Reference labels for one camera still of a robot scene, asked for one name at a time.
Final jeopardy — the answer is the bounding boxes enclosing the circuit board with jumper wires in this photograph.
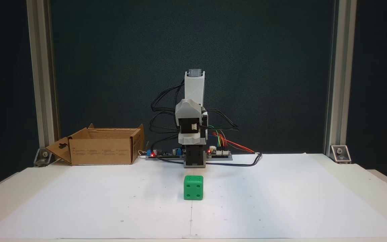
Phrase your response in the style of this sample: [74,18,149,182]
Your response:
[207,146,232,159]

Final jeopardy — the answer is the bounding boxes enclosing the metal corner bracket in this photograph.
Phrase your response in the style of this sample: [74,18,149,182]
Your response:
[34,148,53,167]
[330,145,352,164]

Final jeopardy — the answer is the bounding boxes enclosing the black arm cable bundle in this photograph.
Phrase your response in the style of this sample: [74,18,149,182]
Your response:
[149,84,186,135]

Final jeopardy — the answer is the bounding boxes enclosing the black power cable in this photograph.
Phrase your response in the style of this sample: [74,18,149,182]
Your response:
[162,153,263,167]

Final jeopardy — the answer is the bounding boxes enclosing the brown cardboard box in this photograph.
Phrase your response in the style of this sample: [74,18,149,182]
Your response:
[46,124,145,166]

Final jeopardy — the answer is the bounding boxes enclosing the aluminium frame post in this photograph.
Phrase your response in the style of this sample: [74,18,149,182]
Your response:
[324,0,357,157]
[27,0,60,159]

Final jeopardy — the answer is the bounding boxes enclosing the green dice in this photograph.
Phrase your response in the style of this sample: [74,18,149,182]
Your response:
[184,175,204,201]

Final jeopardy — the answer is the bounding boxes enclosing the coloured jumper wires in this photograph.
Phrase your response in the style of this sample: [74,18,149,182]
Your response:
[208,125,229,150]

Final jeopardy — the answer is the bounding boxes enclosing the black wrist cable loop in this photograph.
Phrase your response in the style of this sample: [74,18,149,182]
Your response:
[202,108,240,132]

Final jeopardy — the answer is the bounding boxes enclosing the blue circuit board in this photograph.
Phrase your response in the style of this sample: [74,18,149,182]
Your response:
[146,147,184,159]

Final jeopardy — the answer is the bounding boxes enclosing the red orange wire pair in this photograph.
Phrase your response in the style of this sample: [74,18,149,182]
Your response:
[214,132,255,154]

